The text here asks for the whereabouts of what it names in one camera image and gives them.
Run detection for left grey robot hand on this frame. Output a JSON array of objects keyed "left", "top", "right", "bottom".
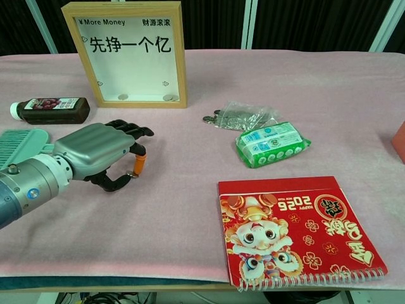
[{"left": 53, "top": 119, "right": 155, "bottom": 193}]

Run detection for dark sauce bottle white cap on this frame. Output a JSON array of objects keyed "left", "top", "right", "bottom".
[{"left": 9, "top": 97, "right": 91, "bottom": 125}]

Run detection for teal plastic brush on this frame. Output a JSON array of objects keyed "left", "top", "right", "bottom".
[{"left": 0, "top": 129, "right": 55, "bottom": 170}]

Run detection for pink table cloth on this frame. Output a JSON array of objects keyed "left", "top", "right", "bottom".
[{"left": 0, "top": 49, "right": 405, "bottom": 284}]

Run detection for clear bag of coins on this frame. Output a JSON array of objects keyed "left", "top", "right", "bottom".
[{"left": 213, "top": 100, "right": 282, "bottom": 131}]

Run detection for green tissue pack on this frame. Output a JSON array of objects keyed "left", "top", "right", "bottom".
[{"left": 235, "top": 121, "right": 313, "bottom": 169}]

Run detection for red spiral desk calendar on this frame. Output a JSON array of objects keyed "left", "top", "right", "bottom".
[{"left": 217, "top": 175, "right": 389, "bottom": 292}]

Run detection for black folding partition screen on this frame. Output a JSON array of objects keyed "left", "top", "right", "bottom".
[{"left": 0, "top": 0, "right": 405, "bottom": 54}]

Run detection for red box edge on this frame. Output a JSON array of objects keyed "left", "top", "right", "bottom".
[{"left": 390, "top": 120, "right": 405, "bottom": 156}]

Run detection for wooden frame money box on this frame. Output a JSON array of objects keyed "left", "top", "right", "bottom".
[{"left": 61, "top": 1, "right": 189, "bottom": 110}]

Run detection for black floor cables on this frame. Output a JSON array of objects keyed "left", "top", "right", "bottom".
[{"left": 56, "top": 291, "right": 156, "bottom": 304}]

